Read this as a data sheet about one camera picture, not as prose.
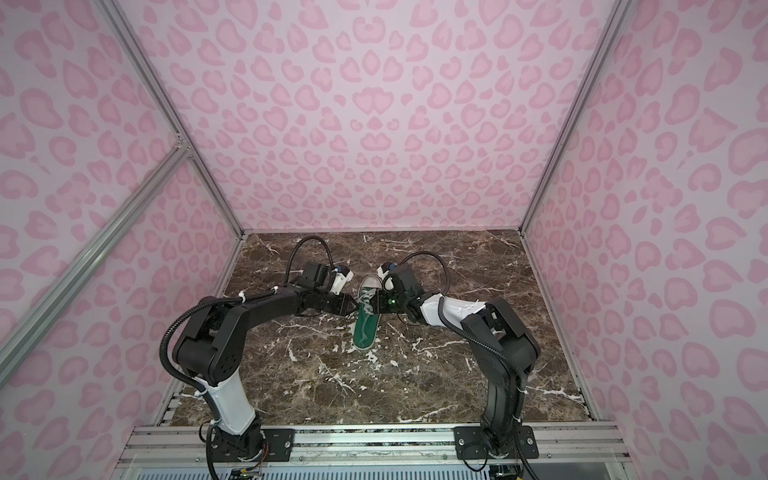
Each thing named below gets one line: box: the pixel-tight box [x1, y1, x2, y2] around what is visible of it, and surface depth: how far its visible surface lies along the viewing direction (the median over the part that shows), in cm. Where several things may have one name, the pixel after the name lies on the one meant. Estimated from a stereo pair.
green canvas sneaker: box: [353, 275, 383, 351], surface depth 94 cm
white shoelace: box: [358, 288, 377, 315], surface depth 97 cm
